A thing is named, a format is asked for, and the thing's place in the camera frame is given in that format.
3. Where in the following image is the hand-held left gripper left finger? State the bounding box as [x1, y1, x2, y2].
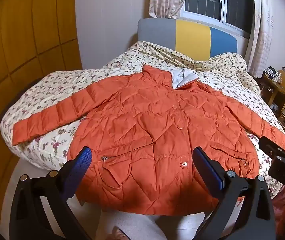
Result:
[9, 146, 93, 240]

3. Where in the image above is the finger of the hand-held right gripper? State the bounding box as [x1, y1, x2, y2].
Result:
[259, 136, 285, 188]

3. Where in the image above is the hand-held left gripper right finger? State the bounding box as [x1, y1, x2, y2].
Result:
[192, 147, 276, 240]

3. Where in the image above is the orange puffer jacket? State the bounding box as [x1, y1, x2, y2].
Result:
[13, 64, 285, 217]

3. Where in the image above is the white bed base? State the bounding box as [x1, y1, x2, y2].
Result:
[5, 155, 208, 240]

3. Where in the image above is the wooden desk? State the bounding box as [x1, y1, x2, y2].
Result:
[257, 74, 285, 110]

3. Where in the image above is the dark printed box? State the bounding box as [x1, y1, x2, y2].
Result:
[262, 66, 280, 80]

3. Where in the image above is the white rose print quilt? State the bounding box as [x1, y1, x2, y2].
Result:
[0, 55, 285, 198]

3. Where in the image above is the cream small floral duvet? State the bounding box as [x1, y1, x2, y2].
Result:
[125, 40, 261, 95]

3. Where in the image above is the wooden wardrobe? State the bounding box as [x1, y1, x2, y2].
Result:
[0, 0, 83, 205]

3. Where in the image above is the grey yellow blue headboard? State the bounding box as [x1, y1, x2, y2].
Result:
[138, 17, 238, 58]

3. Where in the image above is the white framed window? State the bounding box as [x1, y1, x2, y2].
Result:
[180, 0, 255, 39]

